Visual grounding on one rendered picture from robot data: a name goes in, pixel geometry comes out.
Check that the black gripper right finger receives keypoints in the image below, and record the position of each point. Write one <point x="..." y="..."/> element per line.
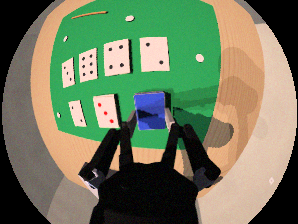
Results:
<point x="204" y="170"/>

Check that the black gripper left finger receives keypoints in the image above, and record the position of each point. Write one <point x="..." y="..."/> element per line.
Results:
<point x="95" y="172"/>

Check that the green felt mat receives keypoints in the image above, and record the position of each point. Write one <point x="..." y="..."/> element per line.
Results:
<point x="190" y="87"/>

